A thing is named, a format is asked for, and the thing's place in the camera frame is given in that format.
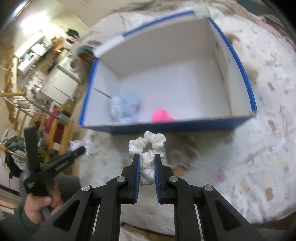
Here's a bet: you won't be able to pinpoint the green sleeve left forearm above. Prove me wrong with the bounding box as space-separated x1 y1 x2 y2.
1 203 40 240

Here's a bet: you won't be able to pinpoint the white patterned bed quilt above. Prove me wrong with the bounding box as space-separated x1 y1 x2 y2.
79 1 295 235

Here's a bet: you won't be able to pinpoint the clear plastic packet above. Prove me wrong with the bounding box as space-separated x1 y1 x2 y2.
69 140 90 151

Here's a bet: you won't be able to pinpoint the person's left hand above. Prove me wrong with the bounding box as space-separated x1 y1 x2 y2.
24 183 64 226

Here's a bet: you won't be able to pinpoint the white kitchen cabinet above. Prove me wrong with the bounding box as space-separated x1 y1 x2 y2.
41 69 79 105

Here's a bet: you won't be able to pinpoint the blue white cardboard box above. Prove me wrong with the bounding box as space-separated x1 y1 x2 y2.
79 6 257 133

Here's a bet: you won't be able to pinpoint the white washing machine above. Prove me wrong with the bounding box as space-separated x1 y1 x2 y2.
58 54 80 83

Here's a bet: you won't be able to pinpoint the yellow wooden ladder frame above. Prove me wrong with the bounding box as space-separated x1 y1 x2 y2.
29 109 74 163

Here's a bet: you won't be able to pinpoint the light blue fluffy sock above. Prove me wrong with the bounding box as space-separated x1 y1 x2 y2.
110 94 141 123

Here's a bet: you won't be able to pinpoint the dark clothes hanging on wall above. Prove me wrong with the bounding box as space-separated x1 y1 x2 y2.
66 29 80 44

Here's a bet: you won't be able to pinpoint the white scrunchie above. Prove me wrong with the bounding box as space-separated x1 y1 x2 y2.
128 131 166 185

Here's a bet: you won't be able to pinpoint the pink plush toy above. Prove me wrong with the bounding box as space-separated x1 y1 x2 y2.
151 109 174 123

